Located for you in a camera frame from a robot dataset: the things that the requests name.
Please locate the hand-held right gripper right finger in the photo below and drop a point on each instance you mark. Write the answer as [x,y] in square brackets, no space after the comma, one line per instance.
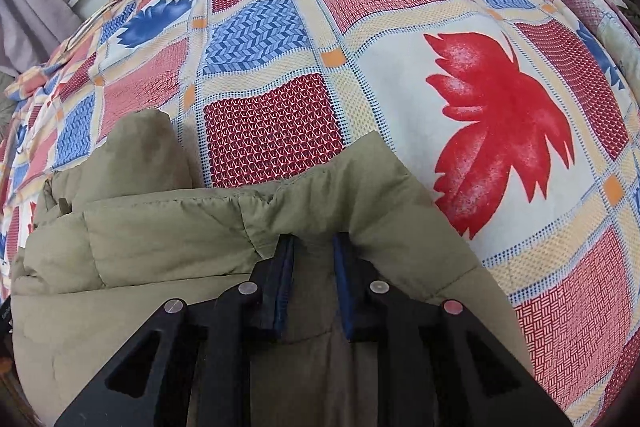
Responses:
[342,287]

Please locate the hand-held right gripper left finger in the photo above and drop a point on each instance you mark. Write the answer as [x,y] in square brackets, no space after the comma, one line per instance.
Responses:
[282,287]

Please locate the olive green puffer jacket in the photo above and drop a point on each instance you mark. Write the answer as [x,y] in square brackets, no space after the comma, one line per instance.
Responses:
[150,227]

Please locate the leaf print checked bedsheet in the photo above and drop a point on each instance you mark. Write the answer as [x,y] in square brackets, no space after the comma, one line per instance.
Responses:
[450,107]

